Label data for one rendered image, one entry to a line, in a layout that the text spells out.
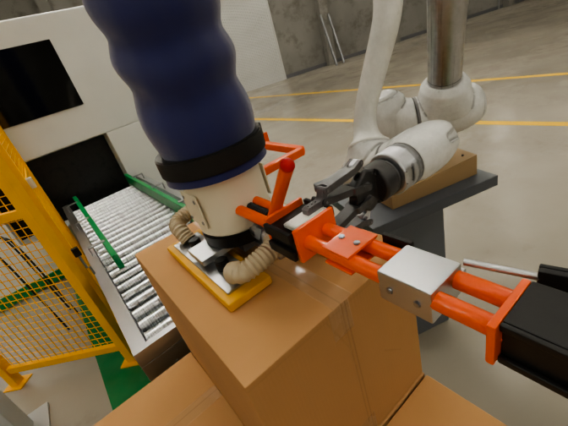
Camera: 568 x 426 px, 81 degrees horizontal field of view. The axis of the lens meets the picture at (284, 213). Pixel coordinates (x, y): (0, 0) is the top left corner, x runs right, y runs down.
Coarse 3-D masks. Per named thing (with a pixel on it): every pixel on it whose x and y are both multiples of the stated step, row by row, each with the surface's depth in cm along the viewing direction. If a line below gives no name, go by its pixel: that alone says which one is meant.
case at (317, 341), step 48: (192, 288) 72; (288, 288) 63; (336, 288) 60; (192, 336) 75; (240, 336) 56; (288, 336) 53; (336, 336) 58; (384, 336) 68; (240, 384) 48; (288, 384) 53; (336, 384) 61; (384, 384) 72
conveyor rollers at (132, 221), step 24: (120, 192) 298; (96, 216) 258; (120, 216) 243; (144, 216) 227; (168, 216) 218; (96, 240) 213; (120, 240) 204; (144, 240) 195; (120, 288) 156; (144, 288) 153; (144, 312) 137
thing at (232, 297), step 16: (192, 240) 79; (176, 256) 81; (224, 256) 69; (240, 256) 73; (192, 272) 73; (208, 272) 70; (208, 288) 67; (224, 288) 64; (240, 288) 64; (256, 288) 63; (224, 304) 62; (240, 304) 62
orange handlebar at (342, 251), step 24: (288, 144) 94; (264, 216) 60; (312, 240) 50; (336, 240) 47; (360, 240) 46; (336, 264) 47; (360, 264) 42; (456, 288) 37; (480, 288) 34; (504, 288) 33; (456, 312) 33; (480, 312) 32
